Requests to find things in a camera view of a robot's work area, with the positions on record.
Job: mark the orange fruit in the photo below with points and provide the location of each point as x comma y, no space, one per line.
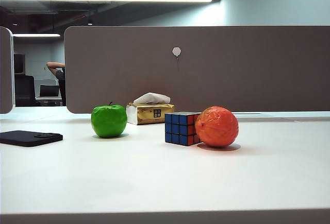
217,127

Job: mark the Rubik's cube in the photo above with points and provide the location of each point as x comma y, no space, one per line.
179,128

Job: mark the white tissue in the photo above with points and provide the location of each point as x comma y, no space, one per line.
152,98

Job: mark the gold tissue box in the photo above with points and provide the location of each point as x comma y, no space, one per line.
148,116

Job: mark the wide brown desk partition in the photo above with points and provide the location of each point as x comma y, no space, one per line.
154,74

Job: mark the white adhesive hook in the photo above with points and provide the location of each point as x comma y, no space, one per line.
176,51

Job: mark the green apple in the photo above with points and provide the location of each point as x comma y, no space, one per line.
109,121

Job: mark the background person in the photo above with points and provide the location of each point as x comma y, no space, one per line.
62,85

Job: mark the open laptop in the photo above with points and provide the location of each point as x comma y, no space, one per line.
49,90

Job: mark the white background desk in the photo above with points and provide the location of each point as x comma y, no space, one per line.
49,101

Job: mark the black office chair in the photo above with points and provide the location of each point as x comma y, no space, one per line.
24,90

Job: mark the black phone case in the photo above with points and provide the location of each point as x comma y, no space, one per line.
28,138

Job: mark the short ceiling light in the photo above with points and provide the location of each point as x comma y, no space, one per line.
36,35

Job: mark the narrow brown desk partition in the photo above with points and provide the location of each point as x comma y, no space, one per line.
5,74

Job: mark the dark wall cabinet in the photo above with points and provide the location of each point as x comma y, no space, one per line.
19,64

